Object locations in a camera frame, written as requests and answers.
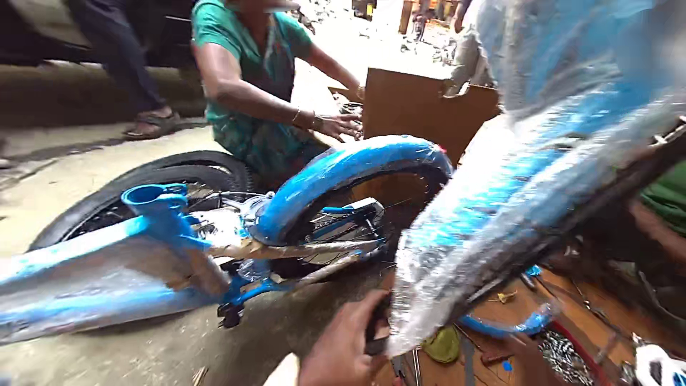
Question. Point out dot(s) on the person's left hand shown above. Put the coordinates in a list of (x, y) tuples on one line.
[(335, 346)]

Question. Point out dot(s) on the person's right hand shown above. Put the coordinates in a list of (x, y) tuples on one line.
[(528, 364)]

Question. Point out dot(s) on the person's left fingers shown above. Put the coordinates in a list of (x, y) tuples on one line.
[(358, 312)]

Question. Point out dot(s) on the plastic-wrapped blue bicycle part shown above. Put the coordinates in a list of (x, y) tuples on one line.
[(498, 209)]

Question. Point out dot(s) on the olive green round object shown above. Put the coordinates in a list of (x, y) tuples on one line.
[(444, 345)]

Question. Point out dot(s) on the bicycle wheel with blue mudguard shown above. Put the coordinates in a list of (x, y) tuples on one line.
[(321, 174)]

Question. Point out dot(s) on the curved blue mudguard piece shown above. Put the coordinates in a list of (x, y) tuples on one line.
[(501, 328)]

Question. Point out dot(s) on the small yellow piece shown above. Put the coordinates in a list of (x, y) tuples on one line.
[(505, 297)]

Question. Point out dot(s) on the small blue square piece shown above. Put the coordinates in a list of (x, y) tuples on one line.
[(507, 365)]

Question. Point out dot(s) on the pile of metal screws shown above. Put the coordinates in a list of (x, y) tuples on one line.
[(562, 356)]

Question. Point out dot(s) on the brown cardboard sheet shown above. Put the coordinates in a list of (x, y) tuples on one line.
[(568, 300)]

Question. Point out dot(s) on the brown cardboard box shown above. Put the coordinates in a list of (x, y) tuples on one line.
[(418, 107)]

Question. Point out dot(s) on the red tray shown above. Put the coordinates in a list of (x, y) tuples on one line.
[(581, 348)]

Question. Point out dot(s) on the black bicycle tyres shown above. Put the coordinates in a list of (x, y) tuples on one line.
[(107, 199)]

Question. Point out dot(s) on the white and blue object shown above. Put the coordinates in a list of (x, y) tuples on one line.
[(654, 364)]

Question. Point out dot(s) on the dark vehicle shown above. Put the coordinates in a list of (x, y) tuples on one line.
[(37, 43)]

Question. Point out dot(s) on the blue bicycle frame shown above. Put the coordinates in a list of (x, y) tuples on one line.
[(155, 236)]

